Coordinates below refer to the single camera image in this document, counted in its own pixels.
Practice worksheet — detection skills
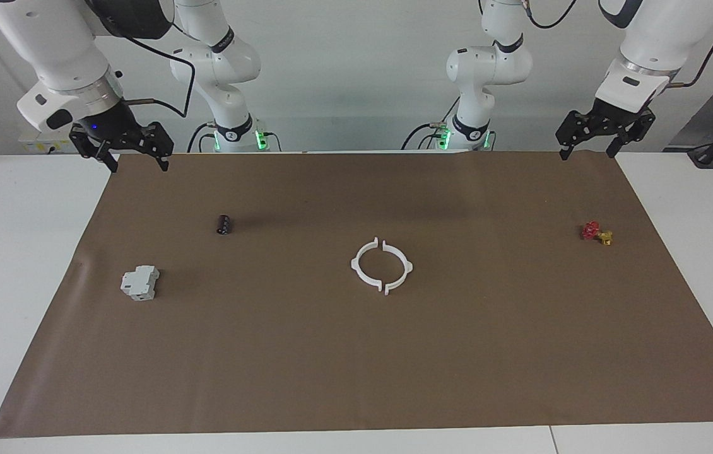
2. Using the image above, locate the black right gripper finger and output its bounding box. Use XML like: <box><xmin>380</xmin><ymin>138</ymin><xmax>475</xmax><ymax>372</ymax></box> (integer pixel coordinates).
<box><xmin>69</xmin><ymin>132</ymin><xmax>120</xmax><ymax>173</ymax></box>
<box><xmin>139</xmin><ymin>122</ymin><xmax>174</xmax><ymax>172</ymax></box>

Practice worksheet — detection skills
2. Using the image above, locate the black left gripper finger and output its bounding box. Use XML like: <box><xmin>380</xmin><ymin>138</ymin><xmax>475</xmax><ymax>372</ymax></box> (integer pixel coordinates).
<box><xmin>607</xmin><ymin>131</ymin><xmax>635</xmax><ymax>160</ymax></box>
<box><xmin>555</xmin><ymin>115</ymin><xmax>589</xmax><ymax>160</ymax></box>

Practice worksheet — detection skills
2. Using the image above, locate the white half pipe clamp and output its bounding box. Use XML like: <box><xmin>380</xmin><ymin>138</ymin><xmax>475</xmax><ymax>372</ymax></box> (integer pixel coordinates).
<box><xmin>351</xmin><ymin>237</ymin><xmax>383</xmax><ymax>292</ymax></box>
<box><xmin>383</xmin><ymin>238</ymin><xmax>414</xmax><ymax>296</ymax></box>

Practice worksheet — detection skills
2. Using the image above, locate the white circuit breaker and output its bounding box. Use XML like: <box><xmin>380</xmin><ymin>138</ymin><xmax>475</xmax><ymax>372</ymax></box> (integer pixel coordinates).
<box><xmin>120</xmin><ymin>265</ymin><xmax>160</xmax><ymax>301</ymax></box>

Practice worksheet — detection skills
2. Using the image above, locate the brown paper table mat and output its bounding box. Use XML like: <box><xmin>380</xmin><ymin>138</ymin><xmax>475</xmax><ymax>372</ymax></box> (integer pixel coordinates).
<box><xmin>0</xmin><ymin>150</ymin><xmax>713</xmax><ymax>438</ymax></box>

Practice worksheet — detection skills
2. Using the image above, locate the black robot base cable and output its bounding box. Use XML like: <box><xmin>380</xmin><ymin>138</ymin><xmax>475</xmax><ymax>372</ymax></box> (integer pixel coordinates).
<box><xmin>187</xmin><ymin>123</ymin><xmax>213</xmax><ymax>153</ymax></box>
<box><xmin>402</xmin><ymin>123</ymin><xmax>444</xmax><ymax>151</ymax></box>

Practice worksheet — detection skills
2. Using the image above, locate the white wall socket box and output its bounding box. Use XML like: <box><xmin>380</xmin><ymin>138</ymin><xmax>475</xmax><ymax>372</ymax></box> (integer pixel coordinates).
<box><xmin>19</xmin><ymin>132</ymin><xmax>78</xmax><ymax>154</ymax></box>

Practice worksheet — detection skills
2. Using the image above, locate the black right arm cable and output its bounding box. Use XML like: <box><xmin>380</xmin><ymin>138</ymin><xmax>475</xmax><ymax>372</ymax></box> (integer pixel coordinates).
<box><xmin>88</xmin><ymin>0</ymin><xmax>197</xmax><ymax>119</ymax></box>

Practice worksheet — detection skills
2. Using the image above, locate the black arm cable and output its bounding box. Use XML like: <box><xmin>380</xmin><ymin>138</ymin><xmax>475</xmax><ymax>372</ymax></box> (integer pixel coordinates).
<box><xmin>521</xmin><ymin>0</ymin><xmax>713</xmax><ymax>89</ymax></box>
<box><xmin>88</xmin><ymin>0</ymin><xmax>197</xmax><ymax>119</ymax></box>

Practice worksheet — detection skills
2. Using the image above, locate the red handled brass valve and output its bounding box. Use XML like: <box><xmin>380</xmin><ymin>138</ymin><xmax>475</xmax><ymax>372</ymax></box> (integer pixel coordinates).
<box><xmin>580</xmin><ymin>221</ymin><xmax>614</xmax><ymax>247</ymax></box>

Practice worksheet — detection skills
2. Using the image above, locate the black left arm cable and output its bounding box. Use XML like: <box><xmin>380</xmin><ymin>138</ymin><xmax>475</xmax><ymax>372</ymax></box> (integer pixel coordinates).
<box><xmin>521</xmin><ymin>0</ymin><xmax>713</xmax><ymax>89</ymax></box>

